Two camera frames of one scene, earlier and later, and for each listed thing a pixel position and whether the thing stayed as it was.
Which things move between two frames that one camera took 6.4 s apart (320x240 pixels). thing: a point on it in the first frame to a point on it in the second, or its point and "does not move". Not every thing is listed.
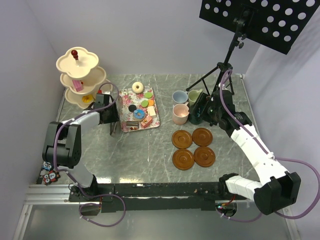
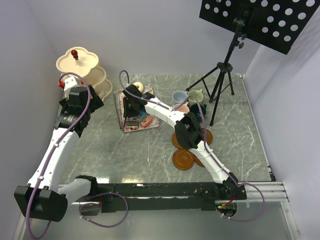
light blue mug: [180, 97] does not move
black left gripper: [115, 117] to [95, 102]
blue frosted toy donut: [139, 115] does not move
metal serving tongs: [113, 127] to [125, 123]
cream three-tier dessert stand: [80, 77] does not move
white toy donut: [137, 87] does not move
